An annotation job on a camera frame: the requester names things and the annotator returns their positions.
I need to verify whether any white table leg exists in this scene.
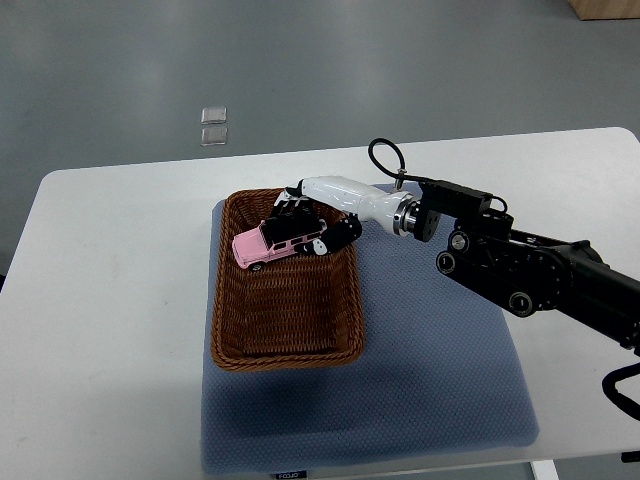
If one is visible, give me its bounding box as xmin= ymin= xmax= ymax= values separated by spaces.
xmin=530 ymin=460 xmax=559 ymax=480

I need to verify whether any pink toy car black roof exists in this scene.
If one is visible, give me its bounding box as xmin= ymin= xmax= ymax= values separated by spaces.
xmin=232 ymin=214 xmax=327 ymax=272

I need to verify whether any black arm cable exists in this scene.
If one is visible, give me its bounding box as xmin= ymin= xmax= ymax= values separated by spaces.
xmin=368 ymin=137 xmax=431 ymax=193

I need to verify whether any wooden box corner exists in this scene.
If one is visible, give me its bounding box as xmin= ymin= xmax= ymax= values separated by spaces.
xmin=569 ymin=0 xmax=640 ymax=20

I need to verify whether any blue-grey textured mat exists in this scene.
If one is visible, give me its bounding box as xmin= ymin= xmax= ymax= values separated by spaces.
xmin=201 ymin=218 xmax=539 ymax=475

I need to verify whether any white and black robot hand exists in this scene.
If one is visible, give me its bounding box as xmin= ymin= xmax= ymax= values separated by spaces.
xmin=273 ymin=176 xmax=417 ymax=256

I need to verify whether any upper floor socket plate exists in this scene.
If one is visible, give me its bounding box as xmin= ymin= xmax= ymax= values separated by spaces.
xmin=201 ymin=106 xmax=227 ymax=125

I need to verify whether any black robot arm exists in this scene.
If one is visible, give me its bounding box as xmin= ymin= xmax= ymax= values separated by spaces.
xmin=393 ymin=179 xmax=639 ymax=352

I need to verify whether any brown wicker basket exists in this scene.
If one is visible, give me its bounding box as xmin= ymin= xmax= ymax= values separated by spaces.
xmin=210 ymin=189 xmax=365 ymax=372

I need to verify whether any lower floor socket plate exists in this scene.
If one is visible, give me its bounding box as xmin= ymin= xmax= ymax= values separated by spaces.
xmin=200 ymin=126 xmax=228 ymax=146

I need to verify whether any floor socket plate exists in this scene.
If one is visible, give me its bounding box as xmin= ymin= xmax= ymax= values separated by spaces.
xmin=200 ymin=126 xmax=228 ymax=146
xmin=201 ymin=106 xmax=227 ymax=125

